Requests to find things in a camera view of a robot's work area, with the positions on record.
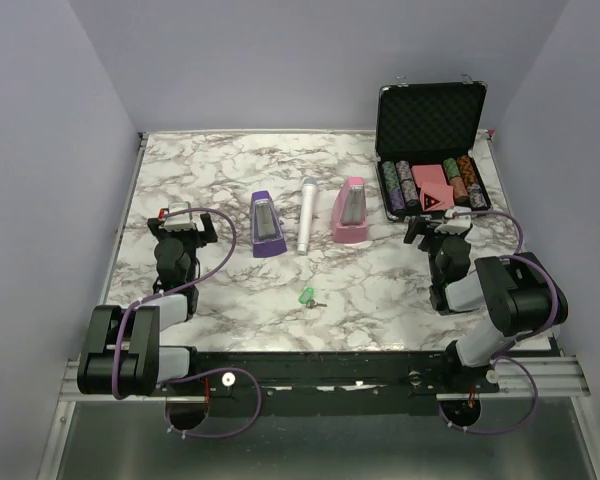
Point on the pink card deck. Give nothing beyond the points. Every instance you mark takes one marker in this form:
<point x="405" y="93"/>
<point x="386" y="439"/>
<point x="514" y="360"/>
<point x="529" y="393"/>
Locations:
<point x="433" y="173"/>

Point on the purple metronome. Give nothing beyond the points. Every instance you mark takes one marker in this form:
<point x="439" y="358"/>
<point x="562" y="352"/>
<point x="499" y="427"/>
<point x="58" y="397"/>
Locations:
<point x="267" y="237"/>

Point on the pink triangle card box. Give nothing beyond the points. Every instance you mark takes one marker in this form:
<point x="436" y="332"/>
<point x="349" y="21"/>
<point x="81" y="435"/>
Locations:
<point x="436" y="197"/>

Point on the white microphone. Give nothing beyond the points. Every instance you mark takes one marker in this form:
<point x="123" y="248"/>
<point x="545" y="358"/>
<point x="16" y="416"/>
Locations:
<point x="308" y="198"/>

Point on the black poker chip case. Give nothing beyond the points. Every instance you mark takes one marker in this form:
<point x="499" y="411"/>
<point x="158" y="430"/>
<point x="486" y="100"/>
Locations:
<point x="423" y="124"/>

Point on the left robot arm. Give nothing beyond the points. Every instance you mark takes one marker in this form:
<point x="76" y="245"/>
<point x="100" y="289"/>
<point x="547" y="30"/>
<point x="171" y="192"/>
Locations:
<point x="122" y="354"/>

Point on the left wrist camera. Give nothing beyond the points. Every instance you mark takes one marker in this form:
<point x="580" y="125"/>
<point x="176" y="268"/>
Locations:
<point x="177" y="217"/>

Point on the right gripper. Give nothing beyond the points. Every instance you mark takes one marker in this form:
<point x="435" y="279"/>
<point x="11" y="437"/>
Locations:
<point x="421" y="225"/>

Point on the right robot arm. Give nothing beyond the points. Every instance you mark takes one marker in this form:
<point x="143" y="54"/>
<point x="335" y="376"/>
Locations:
<point x="521" y="299"/>

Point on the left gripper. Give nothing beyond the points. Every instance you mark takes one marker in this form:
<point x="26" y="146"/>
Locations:
<point x="203" y="236"/>

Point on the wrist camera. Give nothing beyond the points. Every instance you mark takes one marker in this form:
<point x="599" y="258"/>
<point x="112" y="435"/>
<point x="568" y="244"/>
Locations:
<point x="177" y="217"/>
<point x="455" y="221"/>

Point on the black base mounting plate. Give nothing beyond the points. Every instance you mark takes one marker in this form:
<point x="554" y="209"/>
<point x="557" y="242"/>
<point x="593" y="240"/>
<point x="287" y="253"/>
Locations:
<point x="294" y="384"/>

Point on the pink metronome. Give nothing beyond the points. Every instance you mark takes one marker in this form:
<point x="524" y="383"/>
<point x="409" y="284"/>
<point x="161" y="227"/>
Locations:
<point x="348" y="216"/>

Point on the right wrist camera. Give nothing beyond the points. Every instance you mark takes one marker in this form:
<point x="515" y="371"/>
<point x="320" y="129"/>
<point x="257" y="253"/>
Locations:
<point x="455" y="221"/>

